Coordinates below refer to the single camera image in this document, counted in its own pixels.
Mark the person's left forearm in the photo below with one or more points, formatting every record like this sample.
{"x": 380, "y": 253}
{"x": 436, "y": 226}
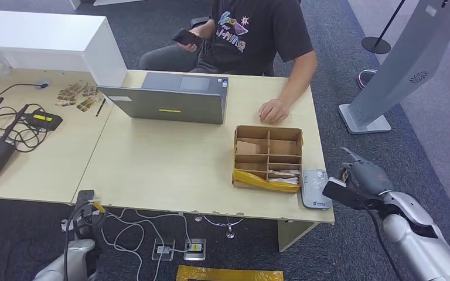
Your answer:
{"x": 298, "y": 81}

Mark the white crumpled paper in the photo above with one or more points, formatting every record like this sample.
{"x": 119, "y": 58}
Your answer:
{"x": 285, "y": 180}

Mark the yellow floor tape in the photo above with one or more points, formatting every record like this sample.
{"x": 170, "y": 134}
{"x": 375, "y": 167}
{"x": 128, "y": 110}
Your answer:
{"x": 229, "y": 274}

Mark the person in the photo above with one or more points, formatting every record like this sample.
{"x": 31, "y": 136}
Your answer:
{"x": 256, "y": 42}

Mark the beige desk leg panel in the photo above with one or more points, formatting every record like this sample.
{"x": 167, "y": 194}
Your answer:
{"x": 293, "y": 234}

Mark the person's left hand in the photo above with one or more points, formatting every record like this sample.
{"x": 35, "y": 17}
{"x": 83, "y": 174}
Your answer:
{"x": 273, "y": 112}

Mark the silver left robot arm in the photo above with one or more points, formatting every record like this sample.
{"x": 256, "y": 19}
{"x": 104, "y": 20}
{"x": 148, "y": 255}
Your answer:
{"x": 69, "y": 260}

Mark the round dark floor base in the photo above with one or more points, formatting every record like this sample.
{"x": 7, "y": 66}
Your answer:
{"x": 364, "y": 79}

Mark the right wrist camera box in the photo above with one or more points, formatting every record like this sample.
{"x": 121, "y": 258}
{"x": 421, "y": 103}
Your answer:
{"x": 337, "y": 192}

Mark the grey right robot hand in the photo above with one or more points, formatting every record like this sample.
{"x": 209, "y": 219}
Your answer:
{"x": 370, "y": 178}

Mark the grey kiosk stand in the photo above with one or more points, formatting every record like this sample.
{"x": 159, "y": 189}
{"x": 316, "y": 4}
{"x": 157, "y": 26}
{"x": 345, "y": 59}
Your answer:
{"x": 403, "y": 66}

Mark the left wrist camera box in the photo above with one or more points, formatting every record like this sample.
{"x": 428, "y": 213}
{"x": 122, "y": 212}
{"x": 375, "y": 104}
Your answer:
{"x": 84, "y": 205}

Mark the smartphone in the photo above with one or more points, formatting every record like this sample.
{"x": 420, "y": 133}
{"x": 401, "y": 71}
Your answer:
{"x": 186, "y": 37}

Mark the black pen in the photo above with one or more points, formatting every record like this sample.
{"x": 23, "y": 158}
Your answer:
{"x": 100, "y": 108}

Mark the grey laptop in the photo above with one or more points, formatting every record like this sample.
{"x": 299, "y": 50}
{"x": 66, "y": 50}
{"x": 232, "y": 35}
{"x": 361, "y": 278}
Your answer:
{"x": 170, "y": 102}

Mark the person's right hand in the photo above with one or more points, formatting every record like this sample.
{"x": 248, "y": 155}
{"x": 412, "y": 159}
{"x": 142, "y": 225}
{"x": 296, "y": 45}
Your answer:
{"x": 194, "y": 48}

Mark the person's right forearm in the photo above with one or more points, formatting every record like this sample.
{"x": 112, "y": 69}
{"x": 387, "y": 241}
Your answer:
{"x": 206, "y": 28}

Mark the gooseneck microphone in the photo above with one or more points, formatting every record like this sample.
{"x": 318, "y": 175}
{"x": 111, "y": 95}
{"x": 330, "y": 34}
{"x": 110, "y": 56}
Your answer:
{"x": 45, "y": 85}

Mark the white furniture panel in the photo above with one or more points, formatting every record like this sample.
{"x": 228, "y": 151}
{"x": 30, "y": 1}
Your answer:
{"x": 75, "y": 4}
{"x": 116, "y": 2}

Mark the wooden compartment organizer box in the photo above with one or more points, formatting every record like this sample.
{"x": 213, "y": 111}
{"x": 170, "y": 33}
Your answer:
{"x": 283, "y": 147}

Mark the black adapter with yellow label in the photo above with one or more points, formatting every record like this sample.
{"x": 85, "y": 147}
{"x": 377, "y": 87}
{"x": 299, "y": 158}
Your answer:
{"x": 48, "y": 121}

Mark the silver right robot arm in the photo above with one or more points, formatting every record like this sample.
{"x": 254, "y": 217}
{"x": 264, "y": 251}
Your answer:
{"x": 415, "y": 248}

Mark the white desk shelf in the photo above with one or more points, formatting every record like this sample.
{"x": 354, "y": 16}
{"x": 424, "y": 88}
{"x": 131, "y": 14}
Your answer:
{"x": 34, "y": 35}

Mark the black office chair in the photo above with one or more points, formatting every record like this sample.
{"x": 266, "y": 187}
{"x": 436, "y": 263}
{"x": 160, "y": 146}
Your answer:
{"x": 198, "y": 21}

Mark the floor socket with yellow label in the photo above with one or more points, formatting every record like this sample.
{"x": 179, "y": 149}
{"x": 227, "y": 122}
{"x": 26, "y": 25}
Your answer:
{"x": 195, "y": 248}

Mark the white power strip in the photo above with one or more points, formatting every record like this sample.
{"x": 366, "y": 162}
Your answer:
{"x": 67, "y": 225}

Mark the white card reader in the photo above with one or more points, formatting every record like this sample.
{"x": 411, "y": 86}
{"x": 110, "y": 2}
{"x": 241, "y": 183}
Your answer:
{"x": 314, "y": 190}

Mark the black stanchion post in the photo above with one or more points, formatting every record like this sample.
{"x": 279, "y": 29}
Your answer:
{"x": 376, "y": 45}

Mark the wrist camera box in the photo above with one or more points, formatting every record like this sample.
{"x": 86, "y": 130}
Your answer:
{"x": 337, "y": 192}
{"x": 84, "y": 205}

